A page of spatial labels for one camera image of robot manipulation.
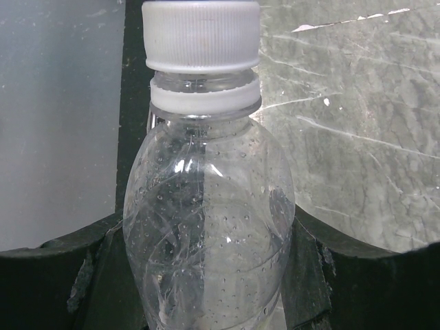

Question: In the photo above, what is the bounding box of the clear bottle small white cap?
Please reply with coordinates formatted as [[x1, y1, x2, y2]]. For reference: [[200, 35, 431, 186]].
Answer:
[[122, 69, 295, 329]]

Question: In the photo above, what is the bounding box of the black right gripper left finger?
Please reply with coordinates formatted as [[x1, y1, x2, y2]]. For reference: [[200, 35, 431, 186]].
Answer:
[[1, 212, 148, 329]]

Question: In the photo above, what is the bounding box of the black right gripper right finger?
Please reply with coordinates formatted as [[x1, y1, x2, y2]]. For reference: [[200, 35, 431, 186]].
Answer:
[[281, 208, 439, 329]]

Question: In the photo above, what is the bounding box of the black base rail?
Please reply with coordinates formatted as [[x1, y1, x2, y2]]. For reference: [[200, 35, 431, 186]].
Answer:
[[115, 1, 153, 215]]

